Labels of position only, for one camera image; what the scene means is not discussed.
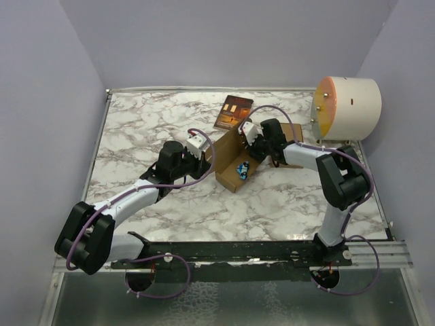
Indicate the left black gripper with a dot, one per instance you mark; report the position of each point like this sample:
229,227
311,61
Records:
202,166

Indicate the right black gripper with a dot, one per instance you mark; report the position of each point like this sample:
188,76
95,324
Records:
252,149

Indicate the small blue toy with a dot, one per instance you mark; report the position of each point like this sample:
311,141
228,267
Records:
242,170

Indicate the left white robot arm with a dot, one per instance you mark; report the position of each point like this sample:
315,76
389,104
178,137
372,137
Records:
152,186

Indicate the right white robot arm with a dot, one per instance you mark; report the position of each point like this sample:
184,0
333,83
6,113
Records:
344,181

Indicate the folded brown cardboard box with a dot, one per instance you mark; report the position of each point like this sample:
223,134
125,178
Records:
287,135

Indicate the dark paperback book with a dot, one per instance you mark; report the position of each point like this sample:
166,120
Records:
234,110

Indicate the round pastel drawer cabinet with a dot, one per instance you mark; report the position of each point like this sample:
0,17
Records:
345,108

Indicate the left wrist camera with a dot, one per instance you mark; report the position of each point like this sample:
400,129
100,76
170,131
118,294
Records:
196,145

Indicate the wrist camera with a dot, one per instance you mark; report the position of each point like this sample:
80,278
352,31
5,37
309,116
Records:
196,145
249,131

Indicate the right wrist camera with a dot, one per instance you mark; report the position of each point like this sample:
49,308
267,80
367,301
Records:
249,131

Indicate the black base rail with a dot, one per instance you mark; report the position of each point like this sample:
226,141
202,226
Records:
224,258

